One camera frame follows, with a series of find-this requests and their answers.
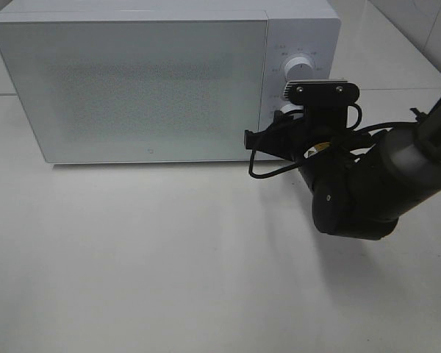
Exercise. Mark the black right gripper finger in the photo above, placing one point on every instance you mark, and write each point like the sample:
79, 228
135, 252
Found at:
279, 117
253, 141

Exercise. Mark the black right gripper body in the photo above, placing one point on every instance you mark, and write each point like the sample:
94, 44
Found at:
290, 140

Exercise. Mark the white microwave knob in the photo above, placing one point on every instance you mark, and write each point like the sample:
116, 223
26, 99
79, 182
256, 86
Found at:
288, 109
298, 67

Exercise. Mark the white microwave door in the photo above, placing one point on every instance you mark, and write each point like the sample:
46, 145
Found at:
137, 92

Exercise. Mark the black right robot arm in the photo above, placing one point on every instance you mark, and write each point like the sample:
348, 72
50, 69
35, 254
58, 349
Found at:
362, 179

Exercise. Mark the white microwave oven body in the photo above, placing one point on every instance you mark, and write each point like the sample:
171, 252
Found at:
159, 81

